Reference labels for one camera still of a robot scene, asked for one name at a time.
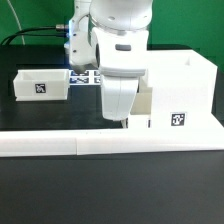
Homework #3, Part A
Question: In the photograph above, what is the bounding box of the black cable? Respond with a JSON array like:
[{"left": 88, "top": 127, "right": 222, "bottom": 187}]
[{"left": 0, "top": 23, "right": 70, "bottom": 46}]

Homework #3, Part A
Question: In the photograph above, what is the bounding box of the white drawer cabinet box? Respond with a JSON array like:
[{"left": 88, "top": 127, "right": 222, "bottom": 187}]
[{"left": 140, "top": 50, "right": 218, "bottom": 129}]

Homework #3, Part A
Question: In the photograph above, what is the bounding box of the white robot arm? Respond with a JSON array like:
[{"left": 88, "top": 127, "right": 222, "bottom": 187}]
[{"left": 66, "top": 0, "right": 153, "bottom": 121}]

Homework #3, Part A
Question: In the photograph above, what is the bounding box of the white drawer with knob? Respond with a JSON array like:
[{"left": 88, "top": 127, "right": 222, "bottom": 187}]
[{"left": 128, "top": 93, "right": 152, "bottom": 130}]

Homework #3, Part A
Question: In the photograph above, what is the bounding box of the fiducial marker sheet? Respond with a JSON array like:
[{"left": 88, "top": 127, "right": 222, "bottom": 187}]
[{"left": 70, "top": 70, "right": 100, "bottom": 85}]

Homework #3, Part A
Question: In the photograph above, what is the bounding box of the white thin cable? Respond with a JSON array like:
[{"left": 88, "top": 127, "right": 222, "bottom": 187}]
[{"left": 6, "top": 0, "right": 26, "bottom": 46}]

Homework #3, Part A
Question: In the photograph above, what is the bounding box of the white L-shaped fence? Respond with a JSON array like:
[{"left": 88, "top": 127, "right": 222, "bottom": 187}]
[{"left": 0, "top": 111, "right": 224, "bottom": 158}]

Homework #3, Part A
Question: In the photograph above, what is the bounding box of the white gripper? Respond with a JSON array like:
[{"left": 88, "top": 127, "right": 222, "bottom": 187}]
[{"left": 101, "top": 75, "right": 139, "bottom": 129}]

